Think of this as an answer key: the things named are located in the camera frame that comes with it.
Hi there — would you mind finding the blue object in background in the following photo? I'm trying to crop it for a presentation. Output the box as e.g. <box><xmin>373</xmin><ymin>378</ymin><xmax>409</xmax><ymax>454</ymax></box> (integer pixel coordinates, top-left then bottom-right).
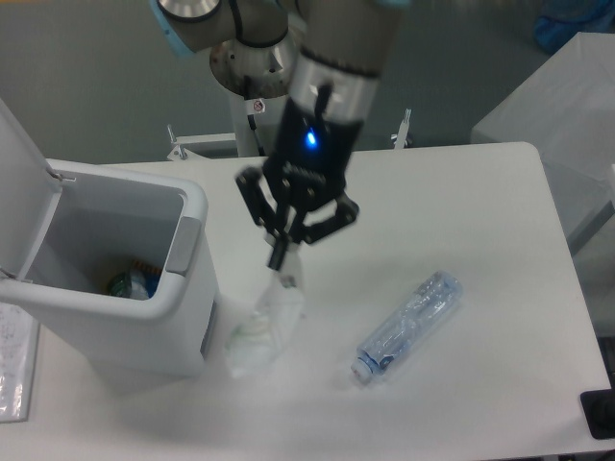
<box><xmin>533</xmin><ymin>0</ymin><xmax>614</xmax><ymax>55</ymax></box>

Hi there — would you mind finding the clear plastic water bottle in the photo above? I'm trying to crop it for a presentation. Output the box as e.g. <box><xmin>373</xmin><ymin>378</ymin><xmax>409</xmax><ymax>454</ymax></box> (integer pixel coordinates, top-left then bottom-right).
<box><xmin>351</xmin><ymin>271</ymin><xmax>463</xmax><ymax>384</ymax></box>

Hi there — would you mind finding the black cable on pedestal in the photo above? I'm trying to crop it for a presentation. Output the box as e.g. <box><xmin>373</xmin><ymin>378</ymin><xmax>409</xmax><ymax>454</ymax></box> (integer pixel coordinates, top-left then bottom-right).
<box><xmin>242</xmin><ymin>74</ymin><xmax>266</xmax><ymax>157</ymax></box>

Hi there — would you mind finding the black device at table edge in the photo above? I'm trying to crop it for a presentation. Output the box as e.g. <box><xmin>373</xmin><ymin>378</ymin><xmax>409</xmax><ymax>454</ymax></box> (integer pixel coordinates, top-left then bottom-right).
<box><xmin>580</xmin><ymin>389</ymin><xmax>614</xmax><ymax>440</ymax></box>

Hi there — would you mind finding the white trash can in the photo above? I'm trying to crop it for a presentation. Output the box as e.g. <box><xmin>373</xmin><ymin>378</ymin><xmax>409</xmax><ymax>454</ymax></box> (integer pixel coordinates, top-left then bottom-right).
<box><xmin>1</xmin><ymin>108</ymin><xmax>218</xmax><ymax>376</ymax></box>

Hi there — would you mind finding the white covered side table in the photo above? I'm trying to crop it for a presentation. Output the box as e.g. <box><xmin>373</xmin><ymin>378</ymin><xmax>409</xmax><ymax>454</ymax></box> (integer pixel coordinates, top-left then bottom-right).
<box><xmin>471</xmin><ymin>33</ymin><xmax>614</xmax><ymax>253</ymax></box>

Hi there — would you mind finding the white pedestal base bracket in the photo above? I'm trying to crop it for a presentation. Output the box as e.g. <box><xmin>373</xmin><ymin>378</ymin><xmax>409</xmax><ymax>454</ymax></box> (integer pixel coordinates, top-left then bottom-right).
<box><xmin>166</xmin><ymin>124</ymin><xmax>238</xmax><ymax>161</ymax></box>

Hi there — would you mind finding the laminated paper sheet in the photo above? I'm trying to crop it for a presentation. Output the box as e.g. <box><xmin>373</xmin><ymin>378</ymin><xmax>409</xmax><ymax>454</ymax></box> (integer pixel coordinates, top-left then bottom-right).
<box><xmin>1</xmin><ymin>303</ymin><xmax>39</xmax><ymax>424</ymax></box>

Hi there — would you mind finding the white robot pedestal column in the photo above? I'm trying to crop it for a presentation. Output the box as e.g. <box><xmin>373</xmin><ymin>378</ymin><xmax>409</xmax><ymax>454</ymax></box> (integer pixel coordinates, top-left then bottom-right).
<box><xmin>209</xmin><ymin>27</ymin><xmax>304</xmax><ymax>157</ymax></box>

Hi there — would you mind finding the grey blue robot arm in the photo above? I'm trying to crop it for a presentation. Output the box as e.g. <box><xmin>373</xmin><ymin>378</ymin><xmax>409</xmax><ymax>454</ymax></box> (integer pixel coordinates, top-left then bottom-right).
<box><xmin>150</xmin><ymin>1</ymin><xmax>408</xmax><ymax>271</ymax></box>

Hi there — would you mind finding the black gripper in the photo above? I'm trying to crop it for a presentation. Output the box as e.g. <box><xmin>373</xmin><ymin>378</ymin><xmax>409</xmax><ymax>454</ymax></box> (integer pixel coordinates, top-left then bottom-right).
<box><xmin>235</xmin><ymin>99</ymin><xmax>363</xmax><ymax>269</ymax></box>

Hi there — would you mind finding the green trash inside can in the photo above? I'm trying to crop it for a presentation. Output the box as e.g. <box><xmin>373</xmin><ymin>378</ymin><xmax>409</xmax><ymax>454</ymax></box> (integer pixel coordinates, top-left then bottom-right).
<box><xmin>107</xmin><ymin>260</ymin><xmax>162</xmax><ymax>301</ymax></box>

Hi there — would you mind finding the clear plastic bag trash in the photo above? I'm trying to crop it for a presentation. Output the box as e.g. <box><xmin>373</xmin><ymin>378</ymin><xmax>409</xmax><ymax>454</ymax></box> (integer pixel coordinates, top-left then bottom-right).
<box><xmin>224</xmin><ymin>252</ymin><xmax>307</xmax><ymax>378</ymax></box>

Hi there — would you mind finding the metal clamp bolt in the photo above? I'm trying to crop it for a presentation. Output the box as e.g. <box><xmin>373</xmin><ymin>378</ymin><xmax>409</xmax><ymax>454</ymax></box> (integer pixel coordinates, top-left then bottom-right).
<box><xmin>390</xmin><ymin>109</ymin><xmax>413</xmax><ymax>150</ymax></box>

